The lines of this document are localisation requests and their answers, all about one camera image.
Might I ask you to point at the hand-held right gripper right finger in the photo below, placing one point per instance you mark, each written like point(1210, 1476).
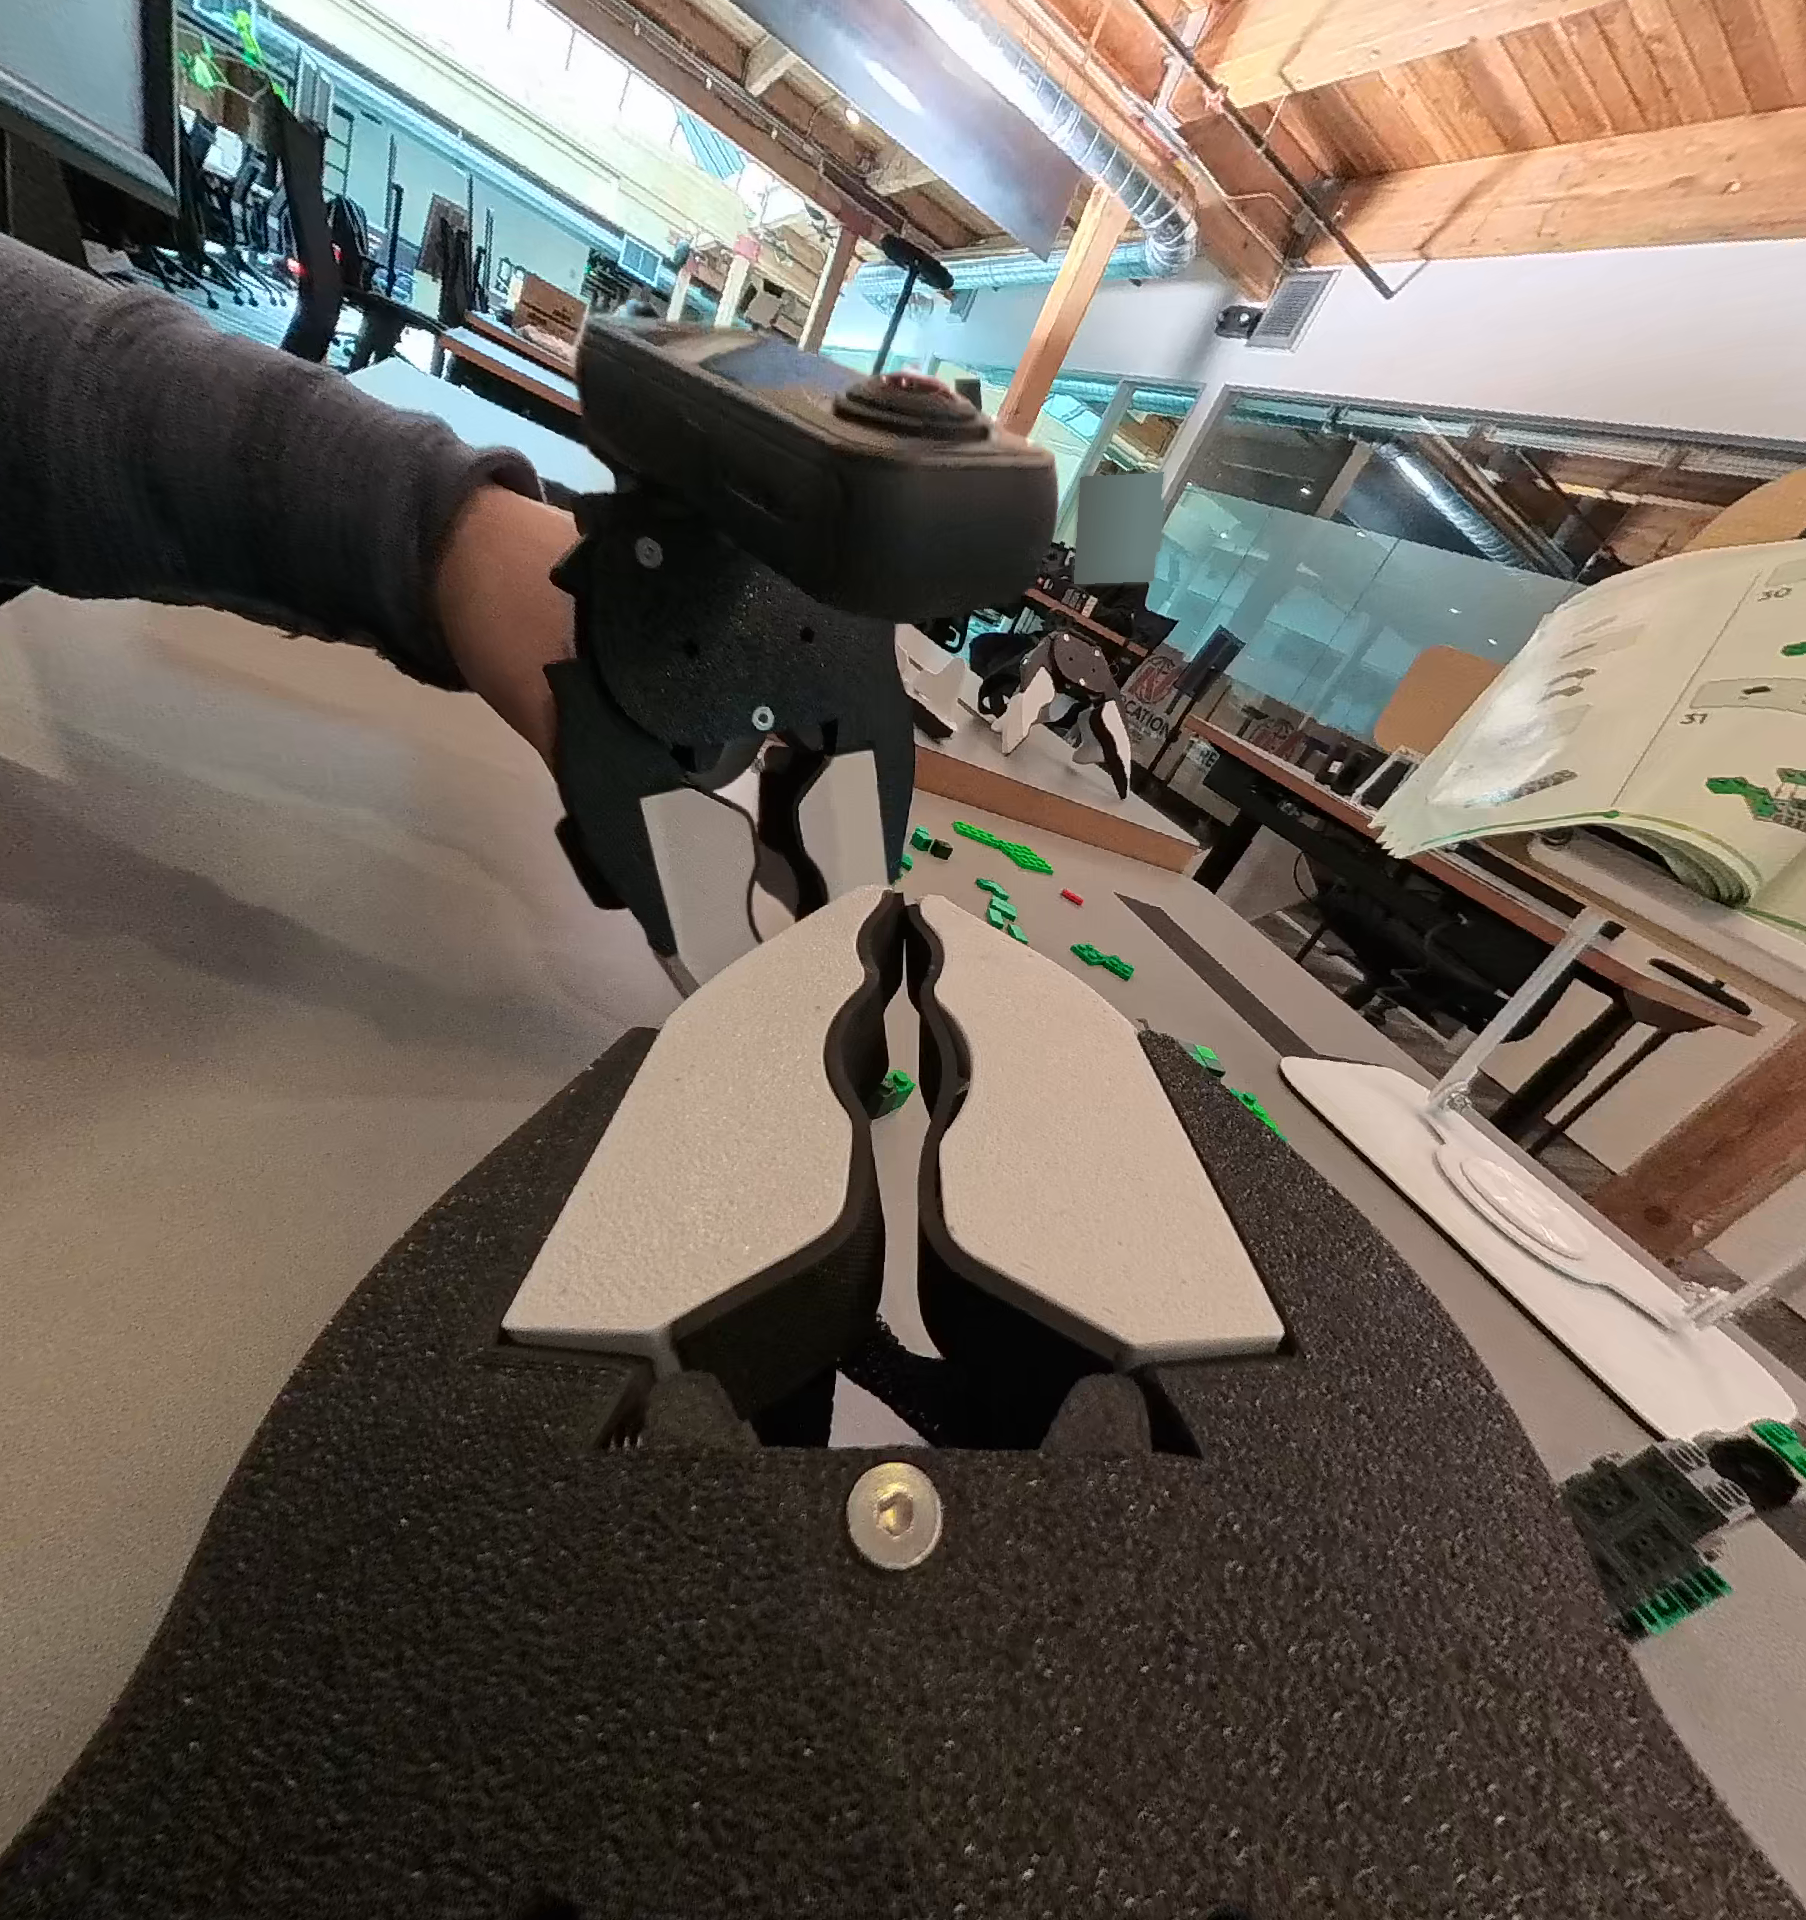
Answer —
point(1082, 1184)

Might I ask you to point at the brown cardboard sheet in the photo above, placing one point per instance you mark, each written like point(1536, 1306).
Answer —
point(1805, 509)

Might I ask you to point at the wooden beam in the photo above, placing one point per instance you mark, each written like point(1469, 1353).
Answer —
point(1742, 1140)

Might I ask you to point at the person's left forearm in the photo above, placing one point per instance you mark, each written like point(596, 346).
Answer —
point(168, 451)

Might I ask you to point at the cardboard box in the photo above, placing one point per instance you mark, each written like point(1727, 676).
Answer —
point(551, 306)

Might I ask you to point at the white book stand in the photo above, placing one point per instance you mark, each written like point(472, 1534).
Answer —
point(1533, 1245)

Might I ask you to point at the small green brick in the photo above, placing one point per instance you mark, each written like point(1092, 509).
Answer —
point(895, 1092)

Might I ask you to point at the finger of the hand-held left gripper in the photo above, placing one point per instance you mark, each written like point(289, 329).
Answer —
point(855, 827)
point(699, 877)

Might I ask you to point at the green instruction booklet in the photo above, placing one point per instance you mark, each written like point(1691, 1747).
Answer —
point(1683, 705)

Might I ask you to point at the scatter of green bricks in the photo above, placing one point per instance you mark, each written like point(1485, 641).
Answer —
point(1106, 960)

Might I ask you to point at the black ceiling panel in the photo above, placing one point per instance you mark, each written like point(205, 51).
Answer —
point(917, 120)

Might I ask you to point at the black and green brick assembly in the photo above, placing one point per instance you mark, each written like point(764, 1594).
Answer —
point(1653, 1531)

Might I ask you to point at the black and white gripper tool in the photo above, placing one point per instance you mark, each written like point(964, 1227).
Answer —
point(1061, 667)

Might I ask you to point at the grey wall vent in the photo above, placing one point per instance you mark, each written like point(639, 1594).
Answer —
point(1291, 306)

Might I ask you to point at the black floor lamp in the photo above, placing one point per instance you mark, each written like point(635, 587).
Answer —
point(914, 258)

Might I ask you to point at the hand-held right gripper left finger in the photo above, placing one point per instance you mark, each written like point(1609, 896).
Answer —
point(723, 1140)

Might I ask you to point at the black phone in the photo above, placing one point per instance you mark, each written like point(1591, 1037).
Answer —
point(1706, 986)

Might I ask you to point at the black computer monitor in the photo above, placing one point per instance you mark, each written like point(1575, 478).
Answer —
point(47, 90)

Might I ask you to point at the black office chair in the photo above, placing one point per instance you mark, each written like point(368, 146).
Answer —
point(312, 226)

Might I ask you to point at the thick wooden post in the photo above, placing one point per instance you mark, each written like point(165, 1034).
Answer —
point(1061, 329)

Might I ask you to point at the person's left hand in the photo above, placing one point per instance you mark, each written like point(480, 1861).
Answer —
point(513, 615)

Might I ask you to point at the glass partition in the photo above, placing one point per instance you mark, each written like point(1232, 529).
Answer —
point(1385, 600)

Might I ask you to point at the wooden bench table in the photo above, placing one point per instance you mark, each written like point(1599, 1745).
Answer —
point(1623, 967)

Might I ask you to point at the small black wall camera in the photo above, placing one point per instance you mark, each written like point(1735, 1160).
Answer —
point(1239, 319)

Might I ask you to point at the silver ventilation duct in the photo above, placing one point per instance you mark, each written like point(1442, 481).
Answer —
point(1127, 196)

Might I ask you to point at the thin wooden post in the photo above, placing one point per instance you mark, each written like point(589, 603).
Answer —
point(830, 292)

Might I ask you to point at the wooden background desk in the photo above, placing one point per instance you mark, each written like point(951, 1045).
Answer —
point(513, 369)

